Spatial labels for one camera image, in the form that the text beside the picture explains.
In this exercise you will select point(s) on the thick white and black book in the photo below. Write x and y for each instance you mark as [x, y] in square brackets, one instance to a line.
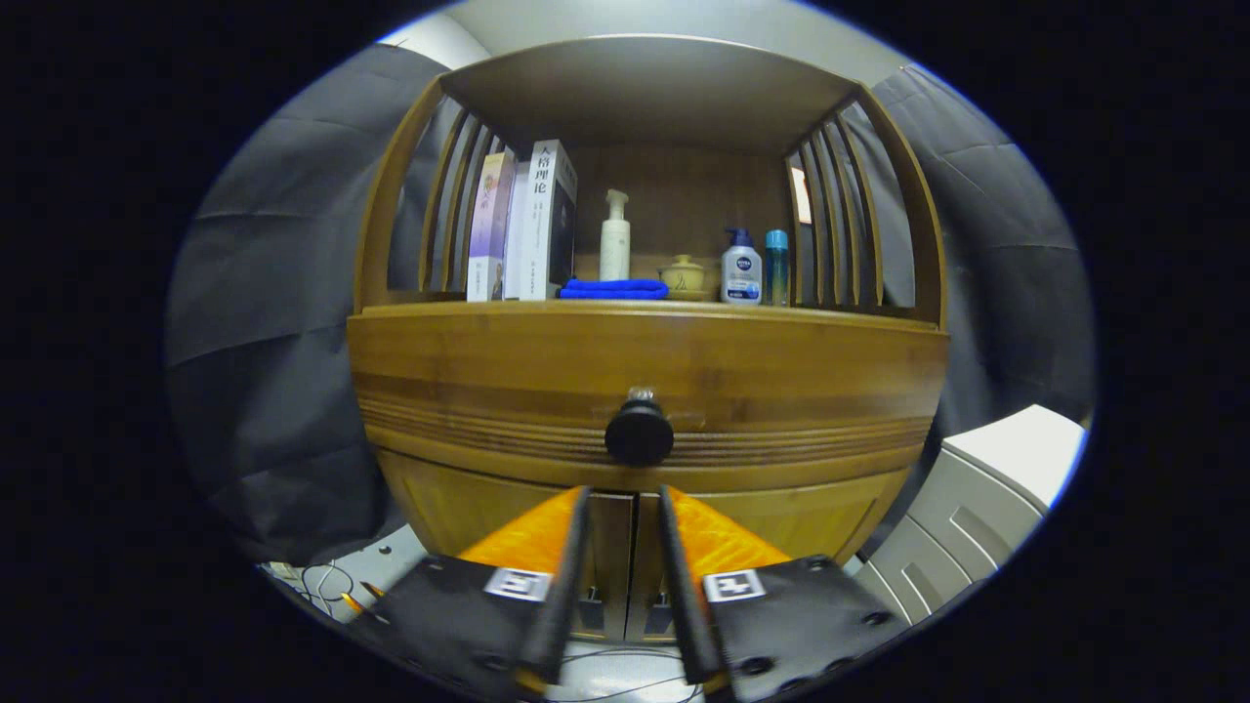
[539, 234]

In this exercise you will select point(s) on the clear bottle with teal cap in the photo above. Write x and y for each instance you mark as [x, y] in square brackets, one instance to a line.
[776, 273]

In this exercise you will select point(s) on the white bottle with blue pump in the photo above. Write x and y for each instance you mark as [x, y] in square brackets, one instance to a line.
[741, 278]

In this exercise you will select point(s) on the purple book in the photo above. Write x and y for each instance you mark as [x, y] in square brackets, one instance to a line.
[488, 225]

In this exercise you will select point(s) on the thin white book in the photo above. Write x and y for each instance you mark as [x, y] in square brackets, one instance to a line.
[518, 244]

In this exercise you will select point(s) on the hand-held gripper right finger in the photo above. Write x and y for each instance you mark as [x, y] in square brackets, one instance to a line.
[681, 586]

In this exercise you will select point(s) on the white storage unit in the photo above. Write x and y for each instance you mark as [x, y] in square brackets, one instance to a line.
[1006, 459]

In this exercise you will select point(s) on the wooden cabinet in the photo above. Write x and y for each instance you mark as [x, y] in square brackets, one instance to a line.
[645, 88]

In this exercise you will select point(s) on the yellow lidded teacup with saucer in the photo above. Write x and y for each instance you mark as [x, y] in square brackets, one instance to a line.
[684, 276]

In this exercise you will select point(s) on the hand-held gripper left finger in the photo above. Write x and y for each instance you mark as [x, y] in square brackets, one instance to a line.
[571, 586]

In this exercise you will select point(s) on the blue folded cloth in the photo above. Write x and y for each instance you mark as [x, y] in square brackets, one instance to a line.
[615, 289]

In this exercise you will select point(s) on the wooden countertop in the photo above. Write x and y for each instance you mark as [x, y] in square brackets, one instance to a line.
[713, 304]

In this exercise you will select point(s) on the black round drawer knob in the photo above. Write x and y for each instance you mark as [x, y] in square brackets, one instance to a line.
[639, 434]

